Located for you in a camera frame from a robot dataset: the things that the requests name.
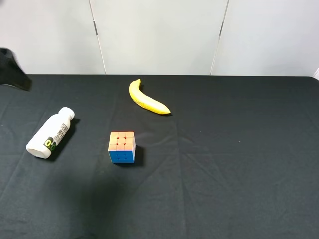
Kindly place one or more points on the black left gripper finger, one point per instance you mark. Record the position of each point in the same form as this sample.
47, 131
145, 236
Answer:
10, 72

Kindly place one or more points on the white plastic drink bottle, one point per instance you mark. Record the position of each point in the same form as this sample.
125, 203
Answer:
49, 136

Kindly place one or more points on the multicoloured puzzle cube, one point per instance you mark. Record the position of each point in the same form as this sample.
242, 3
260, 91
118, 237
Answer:
122, 147

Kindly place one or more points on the yellow banana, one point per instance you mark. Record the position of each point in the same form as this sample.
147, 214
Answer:
146, 102

